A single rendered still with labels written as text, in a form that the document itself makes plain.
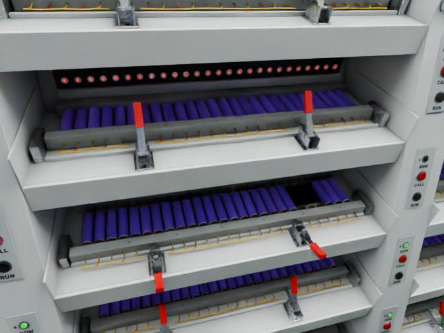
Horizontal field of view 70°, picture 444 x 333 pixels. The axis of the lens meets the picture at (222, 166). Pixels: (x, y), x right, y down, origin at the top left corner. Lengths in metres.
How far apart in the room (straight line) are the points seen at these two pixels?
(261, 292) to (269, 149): 0.34
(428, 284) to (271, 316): 0.39
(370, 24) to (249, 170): 0.28
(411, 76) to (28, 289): 0.69
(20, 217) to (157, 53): 0.29
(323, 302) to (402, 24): 0.56
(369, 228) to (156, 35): 0.53
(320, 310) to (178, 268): 0.35
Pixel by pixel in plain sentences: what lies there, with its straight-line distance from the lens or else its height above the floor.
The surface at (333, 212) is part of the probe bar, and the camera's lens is 0.67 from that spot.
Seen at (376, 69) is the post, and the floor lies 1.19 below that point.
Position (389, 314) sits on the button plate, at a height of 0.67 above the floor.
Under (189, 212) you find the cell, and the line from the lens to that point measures 0.62.
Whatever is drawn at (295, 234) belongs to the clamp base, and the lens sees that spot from 0.62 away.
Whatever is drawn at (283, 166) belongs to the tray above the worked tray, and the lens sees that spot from 0.52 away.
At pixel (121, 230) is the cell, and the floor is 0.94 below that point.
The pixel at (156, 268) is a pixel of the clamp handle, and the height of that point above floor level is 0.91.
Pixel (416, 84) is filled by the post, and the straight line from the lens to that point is 0.63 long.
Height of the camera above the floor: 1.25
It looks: 22 degrees down
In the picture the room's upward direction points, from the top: 1 degrees counter-clockwise
